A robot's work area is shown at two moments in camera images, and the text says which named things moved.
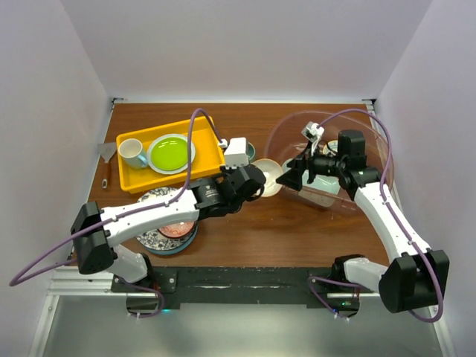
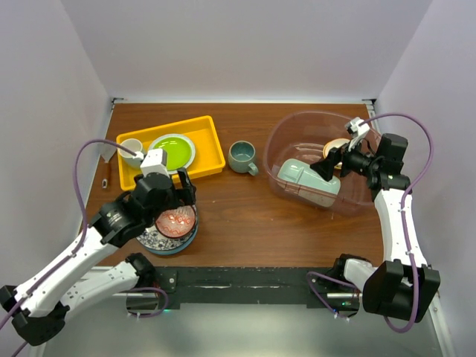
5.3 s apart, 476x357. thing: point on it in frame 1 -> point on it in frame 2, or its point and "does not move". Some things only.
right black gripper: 293,178 -> 324,168
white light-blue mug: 129,149 does not move
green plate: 169,153 does not move
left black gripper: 226,172 -> 188,193
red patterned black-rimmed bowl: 177,230 does not move
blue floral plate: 154,239 does not move
